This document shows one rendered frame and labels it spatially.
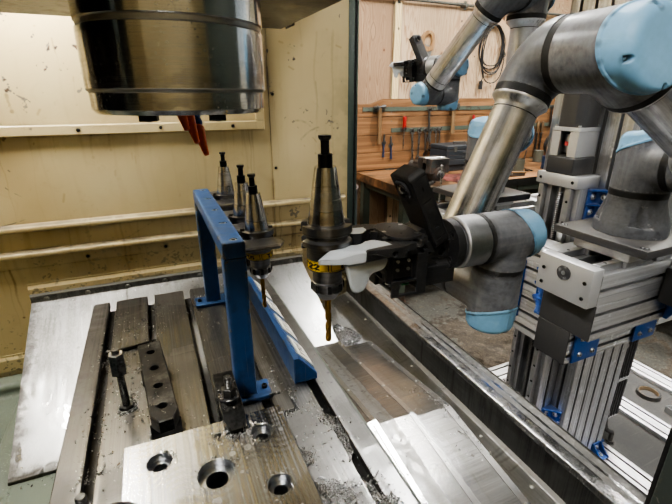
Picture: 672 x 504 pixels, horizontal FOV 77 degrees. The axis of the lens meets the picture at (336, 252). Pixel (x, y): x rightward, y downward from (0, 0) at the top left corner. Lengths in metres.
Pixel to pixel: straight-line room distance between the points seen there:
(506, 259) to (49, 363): 1.24
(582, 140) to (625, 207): 0.28
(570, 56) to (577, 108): 0.59
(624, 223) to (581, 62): 0.49
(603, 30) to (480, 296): 0.40
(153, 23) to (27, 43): 1.11
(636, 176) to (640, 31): 0.47
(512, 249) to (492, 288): 0.07
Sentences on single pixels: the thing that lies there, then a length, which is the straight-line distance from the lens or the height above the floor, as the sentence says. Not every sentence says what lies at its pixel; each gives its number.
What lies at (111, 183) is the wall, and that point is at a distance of 1.49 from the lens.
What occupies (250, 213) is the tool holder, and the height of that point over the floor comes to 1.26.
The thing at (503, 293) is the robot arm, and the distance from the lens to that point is 0.68.
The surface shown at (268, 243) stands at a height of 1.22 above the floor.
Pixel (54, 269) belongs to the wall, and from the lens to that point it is 1.59.
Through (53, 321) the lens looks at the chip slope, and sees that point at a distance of 1.56.
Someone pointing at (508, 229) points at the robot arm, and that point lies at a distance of 0.64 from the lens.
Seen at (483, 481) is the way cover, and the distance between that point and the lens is 1.02.
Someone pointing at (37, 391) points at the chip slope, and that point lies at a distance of 1.43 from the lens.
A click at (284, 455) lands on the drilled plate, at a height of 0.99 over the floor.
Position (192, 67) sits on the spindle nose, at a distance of 0.38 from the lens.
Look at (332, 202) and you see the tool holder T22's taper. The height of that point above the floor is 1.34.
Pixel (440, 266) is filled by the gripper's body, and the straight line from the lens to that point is 0.60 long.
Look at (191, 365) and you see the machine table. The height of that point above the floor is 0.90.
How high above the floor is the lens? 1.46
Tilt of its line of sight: 21 degrees down
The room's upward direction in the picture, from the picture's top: straight up
